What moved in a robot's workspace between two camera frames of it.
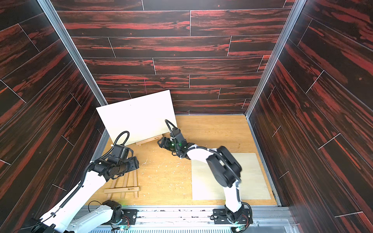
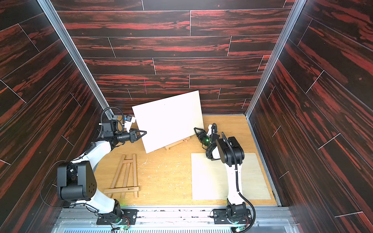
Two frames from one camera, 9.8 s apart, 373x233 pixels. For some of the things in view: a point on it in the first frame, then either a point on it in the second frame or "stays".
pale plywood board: [253, 185] stays
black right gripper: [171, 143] -> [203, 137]
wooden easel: [125, 189] stays
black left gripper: [134, 163] -> [133, 135]
